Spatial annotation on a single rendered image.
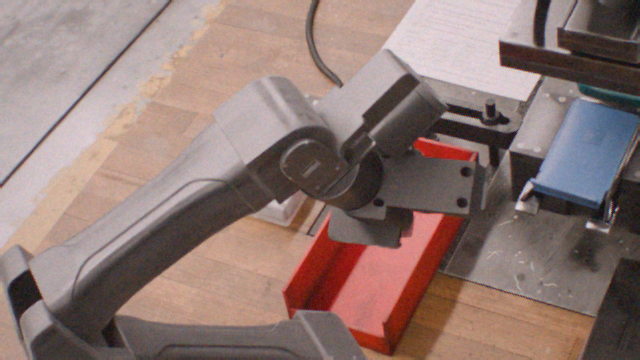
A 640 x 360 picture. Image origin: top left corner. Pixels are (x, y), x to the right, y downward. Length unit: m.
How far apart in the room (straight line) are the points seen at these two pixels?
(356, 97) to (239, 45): 0.73
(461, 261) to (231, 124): 0.50
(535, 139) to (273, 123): 0.52
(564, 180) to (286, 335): 0.37
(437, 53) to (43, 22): 1.89
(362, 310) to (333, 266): 0.07
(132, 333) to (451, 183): 0.28
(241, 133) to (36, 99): 2.23
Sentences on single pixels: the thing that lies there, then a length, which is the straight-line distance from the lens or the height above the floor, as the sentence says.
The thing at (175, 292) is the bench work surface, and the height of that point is 0.90.
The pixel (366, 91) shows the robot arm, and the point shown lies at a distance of 0.95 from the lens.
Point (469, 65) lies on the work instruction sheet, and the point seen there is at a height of 0.90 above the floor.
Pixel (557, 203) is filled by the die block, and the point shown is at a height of 0.92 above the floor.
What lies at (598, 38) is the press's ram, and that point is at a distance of 1.19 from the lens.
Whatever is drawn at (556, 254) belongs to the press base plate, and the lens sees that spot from 1.37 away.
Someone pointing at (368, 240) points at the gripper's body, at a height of 1.16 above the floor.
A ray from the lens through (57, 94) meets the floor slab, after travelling 3.12.
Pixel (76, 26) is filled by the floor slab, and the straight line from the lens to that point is 3.31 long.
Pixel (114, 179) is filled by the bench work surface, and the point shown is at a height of 0.90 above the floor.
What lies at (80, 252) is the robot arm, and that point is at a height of 1.29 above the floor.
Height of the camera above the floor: 1.96
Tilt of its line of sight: 46 degrees down
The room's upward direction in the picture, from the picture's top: 12 degrees counter-clockwise
